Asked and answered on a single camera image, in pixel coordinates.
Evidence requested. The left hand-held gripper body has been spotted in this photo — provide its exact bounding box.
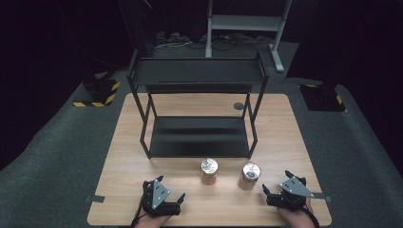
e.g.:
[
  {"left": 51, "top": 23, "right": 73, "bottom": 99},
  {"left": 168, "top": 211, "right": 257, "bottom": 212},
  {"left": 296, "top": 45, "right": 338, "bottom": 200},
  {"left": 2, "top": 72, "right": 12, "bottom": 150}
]
[{"left": 140, "top": 179, "right": 182, "bottom": 219}]

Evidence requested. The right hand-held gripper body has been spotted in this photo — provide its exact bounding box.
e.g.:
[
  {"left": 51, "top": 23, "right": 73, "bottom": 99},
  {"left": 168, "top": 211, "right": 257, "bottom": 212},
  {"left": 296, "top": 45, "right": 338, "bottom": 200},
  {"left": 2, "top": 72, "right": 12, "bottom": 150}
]
[{"left": 265, "top": 176, "right": 316, "bottom": 212}]

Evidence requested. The jar of brown powder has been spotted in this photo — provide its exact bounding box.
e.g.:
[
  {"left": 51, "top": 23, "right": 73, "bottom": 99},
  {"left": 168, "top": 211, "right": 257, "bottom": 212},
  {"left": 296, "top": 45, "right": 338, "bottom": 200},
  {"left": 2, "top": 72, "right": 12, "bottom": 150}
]
[{"left": 237, "top": 161, "right": 262, "bottom": 192}]

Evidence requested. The jar of orange powder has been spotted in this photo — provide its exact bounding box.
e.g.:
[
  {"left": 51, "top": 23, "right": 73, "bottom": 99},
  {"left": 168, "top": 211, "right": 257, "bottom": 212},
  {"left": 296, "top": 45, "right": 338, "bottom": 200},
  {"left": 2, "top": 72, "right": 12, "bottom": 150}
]
[{"left": 200, "top": 157, "right": 220, "bottom": 186}]

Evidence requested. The black two-tier metal shelf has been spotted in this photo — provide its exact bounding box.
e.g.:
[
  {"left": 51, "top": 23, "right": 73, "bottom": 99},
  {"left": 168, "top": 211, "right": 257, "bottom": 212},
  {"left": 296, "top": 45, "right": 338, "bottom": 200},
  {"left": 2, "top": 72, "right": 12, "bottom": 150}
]
[{"left": 126, "top": 48, "right": 270, "bottom": 160}]

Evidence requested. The person's left hand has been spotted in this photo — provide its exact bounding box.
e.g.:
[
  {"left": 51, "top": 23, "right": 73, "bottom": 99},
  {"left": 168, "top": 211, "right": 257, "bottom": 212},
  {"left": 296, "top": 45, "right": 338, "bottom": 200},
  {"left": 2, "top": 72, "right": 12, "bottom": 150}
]
[{"left": 138, "top": 212, "right": 173, "bottom": 228}]

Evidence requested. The person's right hand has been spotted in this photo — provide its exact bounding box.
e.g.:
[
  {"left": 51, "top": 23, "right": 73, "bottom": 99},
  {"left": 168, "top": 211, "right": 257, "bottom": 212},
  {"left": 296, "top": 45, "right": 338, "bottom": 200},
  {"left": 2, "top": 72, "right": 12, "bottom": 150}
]
[{"left": 277, "top": 204, "right": 316, "bottom": 228}]

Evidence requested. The grey tape strip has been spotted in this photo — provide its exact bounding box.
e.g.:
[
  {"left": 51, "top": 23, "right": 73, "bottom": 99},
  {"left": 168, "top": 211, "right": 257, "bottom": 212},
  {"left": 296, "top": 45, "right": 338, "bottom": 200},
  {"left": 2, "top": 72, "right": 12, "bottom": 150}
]
[
  {"left": 312, "top": 192, "right": 333, "bottom": 203},
  {"left": 85, "top": 194, "right": 106, "bottom": 204}
]

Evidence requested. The black yellow striped stand base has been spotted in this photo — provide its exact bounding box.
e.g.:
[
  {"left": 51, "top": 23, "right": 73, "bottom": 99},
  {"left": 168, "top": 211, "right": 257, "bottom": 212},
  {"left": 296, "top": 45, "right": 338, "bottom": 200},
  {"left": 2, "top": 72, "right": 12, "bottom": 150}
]
[
  {"left": 71, "top": 75, "right": 122, "bottom": 108},
  {"left": 297, "top": 81, "right": 348, "bottom": 113}
]

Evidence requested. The grey metal stand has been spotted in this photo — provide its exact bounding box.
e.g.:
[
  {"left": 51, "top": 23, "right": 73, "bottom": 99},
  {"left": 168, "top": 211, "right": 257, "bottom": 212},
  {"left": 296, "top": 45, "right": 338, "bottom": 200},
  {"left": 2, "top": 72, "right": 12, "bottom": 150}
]
[{"left": 204, "top": 0, "right": 293, "bottom": 74}]

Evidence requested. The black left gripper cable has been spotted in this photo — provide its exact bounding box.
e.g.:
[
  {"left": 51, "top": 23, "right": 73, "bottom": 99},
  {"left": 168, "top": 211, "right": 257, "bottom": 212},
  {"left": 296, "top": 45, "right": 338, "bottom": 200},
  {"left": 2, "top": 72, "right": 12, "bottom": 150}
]
[{"left": 130, "top": 204, "right": 144, "bottom": 228}]

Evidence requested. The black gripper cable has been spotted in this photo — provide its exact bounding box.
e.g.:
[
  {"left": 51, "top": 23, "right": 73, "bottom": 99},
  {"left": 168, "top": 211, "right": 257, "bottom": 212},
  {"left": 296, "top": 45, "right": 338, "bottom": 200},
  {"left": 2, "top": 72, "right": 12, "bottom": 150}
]
[
  {"left": 303, "top": 204, "right": 321, "bottom": 228},
  {"left": 130, "top": 204, "right": 144, "bottom": 228}
]

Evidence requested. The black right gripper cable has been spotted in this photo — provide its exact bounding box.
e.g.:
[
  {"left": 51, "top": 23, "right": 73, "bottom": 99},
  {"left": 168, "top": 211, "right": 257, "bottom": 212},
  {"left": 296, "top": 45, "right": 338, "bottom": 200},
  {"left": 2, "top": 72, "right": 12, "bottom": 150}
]
[{"left": 303, "top": 204, "right": 321, "bottom": 228}]

